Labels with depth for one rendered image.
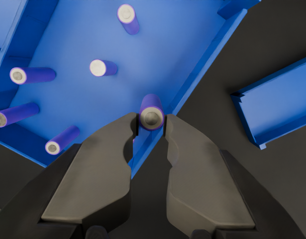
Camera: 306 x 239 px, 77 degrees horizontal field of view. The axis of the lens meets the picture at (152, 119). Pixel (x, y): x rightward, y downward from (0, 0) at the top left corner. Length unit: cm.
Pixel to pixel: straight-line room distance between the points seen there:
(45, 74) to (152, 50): 14
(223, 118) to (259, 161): 23
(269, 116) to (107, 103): 64
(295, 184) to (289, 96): 37
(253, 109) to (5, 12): 75
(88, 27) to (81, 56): 4
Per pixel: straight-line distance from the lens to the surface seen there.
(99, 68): 21
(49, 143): 25
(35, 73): 26
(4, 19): 53
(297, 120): 87
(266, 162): 88
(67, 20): 30
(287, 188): 99
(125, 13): 21
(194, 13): 29
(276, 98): 81
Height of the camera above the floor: 68
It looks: 75 degrees down
